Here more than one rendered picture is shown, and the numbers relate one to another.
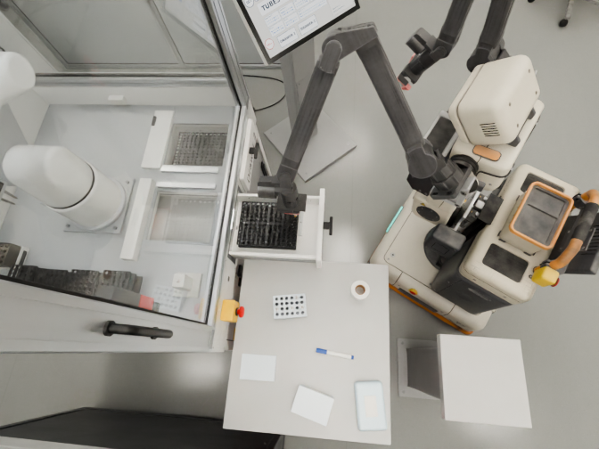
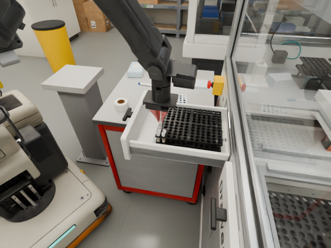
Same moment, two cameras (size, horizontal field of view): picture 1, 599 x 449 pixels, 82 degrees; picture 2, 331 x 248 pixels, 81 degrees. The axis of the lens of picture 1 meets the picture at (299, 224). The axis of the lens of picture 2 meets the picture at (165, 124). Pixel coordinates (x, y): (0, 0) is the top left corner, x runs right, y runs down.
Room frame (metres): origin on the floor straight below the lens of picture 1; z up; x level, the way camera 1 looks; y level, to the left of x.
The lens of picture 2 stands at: (1.00, -0.02, 1.36)
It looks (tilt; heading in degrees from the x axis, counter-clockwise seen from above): 42 degrees down; 175
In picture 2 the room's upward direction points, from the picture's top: straight up
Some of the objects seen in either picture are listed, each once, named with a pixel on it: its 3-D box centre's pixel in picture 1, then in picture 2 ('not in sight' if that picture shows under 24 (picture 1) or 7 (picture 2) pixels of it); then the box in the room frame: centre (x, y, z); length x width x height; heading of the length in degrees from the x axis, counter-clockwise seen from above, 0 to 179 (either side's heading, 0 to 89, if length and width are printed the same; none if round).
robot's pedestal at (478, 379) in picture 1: (447, 372); (89, 119); (-0.19, -0.52, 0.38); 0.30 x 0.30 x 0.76; 75
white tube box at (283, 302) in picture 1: (290, 306); (175, 102); (0.18, 0.10, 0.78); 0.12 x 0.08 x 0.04; 83
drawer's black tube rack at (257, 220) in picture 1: (269, 226); (189, 129); (0.49, 0.12, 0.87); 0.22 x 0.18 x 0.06; 75
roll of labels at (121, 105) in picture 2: (359, 290); (121, 105); (0.19, -0.17, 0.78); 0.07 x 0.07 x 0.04
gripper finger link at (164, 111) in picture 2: not in sight; (158, 110); (0.50, 0.00, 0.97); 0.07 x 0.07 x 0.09; 73
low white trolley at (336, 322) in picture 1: (314, 343); (163, 137); (0.04, 0.05, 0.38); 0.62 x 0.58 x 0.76; 165
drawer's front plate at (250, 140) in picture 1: (249, 154); (227, 221); (0.82, 0.15, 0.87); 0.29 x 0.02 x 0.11; 165
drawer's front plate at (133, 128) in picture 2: (320, 228); (137, 121); (0.44, -0.08, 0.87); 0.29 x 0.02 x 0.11; 165
